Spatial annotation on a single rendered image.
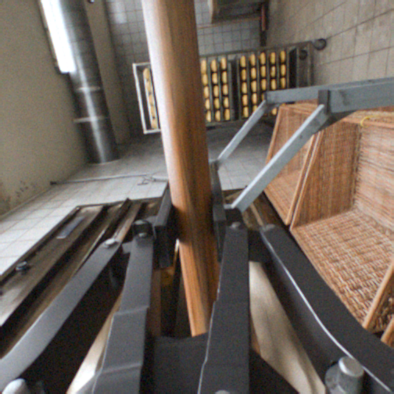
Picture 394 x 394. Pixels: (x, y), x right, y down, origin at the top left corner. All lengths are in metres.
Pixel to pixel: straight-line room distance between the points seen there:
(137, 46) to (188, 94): 5.14
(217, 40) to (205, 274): 5.08
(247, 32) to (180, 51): 5.12
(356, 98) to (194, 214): 0.46
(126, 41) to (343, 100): 4.93
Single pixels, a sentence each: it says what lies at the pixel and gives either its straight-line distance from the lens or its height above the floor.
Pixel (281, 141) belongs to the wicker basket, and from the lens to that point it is 1.72.
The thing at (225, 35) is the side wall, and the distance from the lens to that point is 5.24.
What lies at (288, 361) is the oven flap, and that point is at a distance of 0.80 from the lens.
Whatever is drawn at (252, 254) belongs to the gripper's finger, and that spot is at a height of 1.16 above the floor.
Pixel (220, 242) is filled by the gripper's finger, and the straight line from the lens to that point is 0.17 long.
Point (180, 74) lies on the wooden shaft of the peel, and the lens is 0.17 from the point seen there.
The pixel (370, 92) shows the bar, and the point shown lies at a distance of 0.61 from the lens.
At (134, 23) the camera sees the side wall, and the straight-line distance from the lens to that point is 5.37.
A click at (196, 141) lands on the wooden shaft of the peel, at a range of 0.17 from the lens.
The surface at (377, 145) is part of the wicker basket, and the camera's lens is 1.13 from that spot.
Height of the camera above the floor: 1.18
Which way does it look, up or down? 3 degrees up
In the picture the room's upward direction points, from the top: 96 degrees counter-clockwise
